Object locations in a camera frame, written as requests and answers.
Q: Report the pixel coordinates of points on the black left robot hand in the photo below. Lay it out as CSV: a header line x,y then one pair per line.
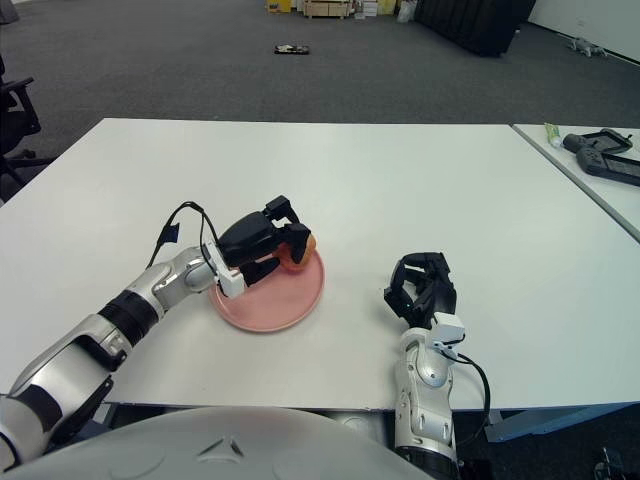
x,y
247,237

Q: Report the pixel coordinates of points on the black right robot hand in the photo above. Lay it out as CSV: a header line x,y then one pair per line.
x,y
440,295

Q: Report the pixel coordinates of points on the red apple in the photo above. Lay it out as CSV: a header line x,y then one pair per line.
x,y
290,265

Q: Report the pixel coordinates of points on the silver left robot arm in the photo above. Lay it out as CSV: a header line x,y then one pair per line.
x,y
75,360

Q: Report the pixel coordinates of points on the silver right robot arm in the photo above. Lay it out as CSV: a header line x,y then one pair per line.
x,y
425,390

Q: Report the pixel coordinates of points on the pink round plate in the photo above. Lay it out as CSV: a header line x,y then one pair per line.
x,y
280,305

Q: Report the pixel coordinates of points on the small dark floor object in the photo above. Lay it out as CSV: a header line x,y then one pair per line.
x,y
292,49

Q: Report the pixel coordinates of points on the green and white tube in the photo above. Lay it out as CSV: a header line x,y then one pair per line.
x,y
554,134

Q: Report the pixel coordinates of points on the black handheld controller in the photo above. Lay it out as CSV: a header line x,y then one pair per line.
x,y
610,170
602,142

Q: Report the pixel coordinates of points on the grey robot torso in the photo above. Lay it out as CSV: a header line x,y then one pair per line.
x,y
200,450

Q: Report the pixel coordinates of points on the yellow box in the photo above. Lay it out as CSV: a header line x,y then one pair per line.
x,y
278,5

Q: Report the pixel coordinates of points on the wooden pallet crate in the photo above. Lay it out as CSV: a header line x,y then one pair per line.
x,y
330,9

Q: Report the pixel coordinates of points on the black office chair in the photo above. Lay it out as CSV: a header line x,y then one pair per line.
x,y
20,120

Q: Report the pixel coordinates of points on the white stacked boxes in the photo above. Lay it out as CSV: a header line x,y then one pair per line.
x,y
368,7

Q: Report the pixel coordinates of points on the yellow carton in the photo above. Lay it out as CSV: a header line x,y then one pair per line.
x,y
389,6

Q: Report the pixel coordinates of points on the black folding partition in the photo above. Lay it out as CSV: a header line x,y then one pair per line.
x,y
475,25

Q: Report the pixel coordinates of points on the white plastic bag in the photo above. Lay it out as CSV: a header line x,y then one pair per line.
x,y
407,11

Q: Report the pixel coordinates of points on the grey quadruped robot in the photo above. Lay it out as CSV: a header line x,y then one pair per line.
x,y
587,48

